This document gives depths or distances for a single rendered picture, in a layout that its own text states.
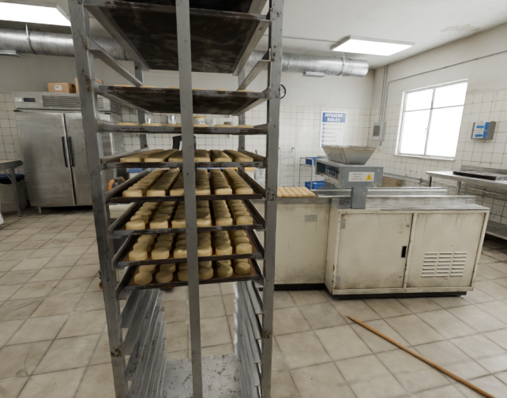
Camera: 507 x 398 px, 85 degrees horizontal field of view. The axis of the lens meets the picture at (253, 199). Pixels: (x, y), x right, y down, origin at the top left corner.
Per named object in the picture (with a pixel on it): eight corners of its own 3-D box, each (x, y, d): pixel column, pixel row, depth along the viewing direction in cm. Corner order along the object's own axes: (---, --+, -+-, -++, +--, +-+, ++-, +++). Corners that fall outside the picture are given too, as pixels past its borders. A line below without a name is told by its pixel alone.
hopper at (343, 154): (347, 159, 274) (349, 145, 270) (376, 165, 219) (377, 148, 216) (319, 159, 272) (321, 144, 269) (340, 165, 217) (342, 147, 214)
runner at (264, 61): (232, 95, 130) (232, 89, 129) (238, 96, 130) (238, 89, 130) (259, 61, 69) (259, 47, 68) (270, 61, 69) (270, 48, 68)
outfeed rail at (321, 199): (467, 201, 248) (469, 194, 246) (470, 202, 245) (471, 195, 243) (245, 202, 235) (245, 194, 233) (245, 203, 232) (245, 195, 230)
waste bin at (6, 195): (35, 205, 547) (30, 172, 532) (20, 212, 496) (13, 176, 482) (3, 206, 534) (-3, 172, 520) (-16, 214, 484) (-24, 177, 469)
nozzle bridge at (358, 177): (343, 191, 289) (347, 159, 282) (378, 208, 219) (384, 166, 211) (313, 191, 287) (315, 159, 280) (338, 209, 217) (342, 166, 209)
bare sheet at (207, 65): (144, 69, 118) (144, 65, 118) (236, 73, 125) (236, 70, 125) (89, 5, 61) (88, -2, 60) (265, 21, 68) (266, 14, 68)
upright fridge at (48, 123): (129, 201, 587) (119, 100, 541) (118, 212, 501) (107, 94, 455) (54, 204, 554) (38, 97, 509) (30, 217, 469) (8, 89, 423)
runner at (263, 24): (232, 76, 128) (231, 69, 127) (238, 76, 128) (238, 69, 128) (260, 20, 67) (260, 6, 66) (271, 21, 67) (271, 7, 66)
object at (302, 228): (314, 273, 287) (320, 189, 267) (324, 291, 254) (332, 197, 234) (247, 275, 283) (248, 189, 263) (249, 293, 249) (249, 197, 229)
